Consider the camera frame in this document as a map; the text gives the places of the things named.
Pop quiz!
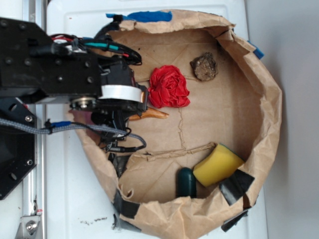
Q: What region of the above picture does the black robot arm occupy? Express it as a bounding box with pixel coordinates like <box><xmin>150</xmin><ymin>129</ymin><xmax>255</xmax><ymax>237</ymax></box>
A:
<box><xmin>0</xmin><ymin>15</ymin><xmax>148</xmax><ymax>137</ymax></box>

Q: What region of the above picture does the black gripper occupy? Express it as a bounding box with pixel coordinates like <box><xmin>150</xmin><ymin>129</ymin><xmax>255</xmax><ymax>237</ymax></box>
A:
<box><xmin>71</xmin><ymin>58</ymin><xmax>148</xmax><ymax>131</ymax></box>

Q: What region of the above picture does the yellow sponge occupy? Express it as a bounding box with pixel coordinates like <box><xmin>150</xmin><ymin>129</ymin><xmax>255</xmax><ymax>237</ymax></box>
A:
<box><xmin>193</xmin><ymin>143</ymin><xmax>245</xmax><ymax>187</ymax></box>

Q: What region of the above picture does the red crumpled paper flower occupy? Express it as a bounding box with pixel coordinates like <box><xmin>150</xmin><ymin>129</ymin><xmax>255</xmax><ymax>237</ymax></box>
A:
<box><xmin>148</xmin><ymin>65</ymin><xmax>190</xmax><ymax>108</ymax></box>

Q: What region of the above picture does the aluminium extrusion rail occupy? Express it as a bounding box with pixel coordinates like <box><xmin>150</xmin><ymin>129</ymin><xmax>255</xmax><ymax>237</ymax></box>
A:
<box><xmin>22</xmin><ymin>0</ymin><xmax>49</xmax><ymax>239</ymax></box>

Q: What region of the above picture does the brown rock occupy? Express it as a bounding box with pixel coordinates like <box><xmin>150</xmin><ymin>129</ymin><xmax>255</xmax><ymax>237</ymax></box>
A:
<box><xmin>190</xmin><ymin>52</ymin><xmax>218</xmax><ymax>81</ymax></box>

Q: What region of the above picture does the dark green oval object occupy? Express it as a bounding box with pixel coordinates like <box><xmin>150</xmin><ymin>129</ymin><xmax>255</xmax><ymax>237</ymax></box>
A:
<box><xmin>176</xmin><ymin>167</ymin><xmax>197</xmax><ymax>198</ymax></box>

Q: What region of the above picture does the brown paper bag tray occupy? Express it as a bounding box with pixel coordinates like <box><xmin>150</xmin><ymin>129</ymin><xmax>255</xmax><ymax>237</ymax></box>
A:
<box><xmin>77</xmin><ymin>10</ymin><xmax>282</xmax><ymax>239</ymax></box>

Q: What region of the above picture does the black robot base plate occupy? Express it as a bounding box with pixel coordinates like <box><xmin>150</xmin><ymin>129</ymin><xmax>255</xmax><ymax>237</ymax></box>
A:
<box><xmin>0</xmin><ymin>98</ymin><xmax>36</xmax><ymax>200</ymax></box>

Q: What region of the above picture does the metal corner bracket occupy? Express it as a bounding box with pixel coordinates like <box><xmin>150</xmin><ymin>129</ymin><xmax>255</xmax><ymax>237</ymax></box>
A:
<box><xmin>15</xmin><ymin>216</ymin><xmax>42</xmax><ymax>239</ymax></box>

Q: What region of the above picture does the grey braided cable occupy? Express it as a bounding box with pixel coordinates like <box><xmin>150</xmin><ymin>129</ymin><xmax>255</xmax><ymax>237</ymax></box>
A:
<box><xmin>0</xmin><ymin>117</ymin><xmax>147</xmax><ymax>153</ymax></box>

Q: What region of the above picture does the white plastic board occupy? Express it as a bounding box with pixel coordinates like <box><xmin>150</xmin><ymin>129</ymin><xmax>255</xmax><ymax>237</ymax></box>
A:
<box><xmin>44</xmin><ymin>2</ymin><xmax>269</xmax><ymax>239</ymax></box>

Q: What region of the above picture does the orange conch shell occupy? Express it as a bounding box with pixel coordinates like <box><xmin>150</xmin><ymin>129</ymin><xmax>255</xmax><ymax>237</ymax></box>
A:
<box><xmin>129</xmin><ymin>108</ymin><xmax>169</xmax><ymax>120</ymax></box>

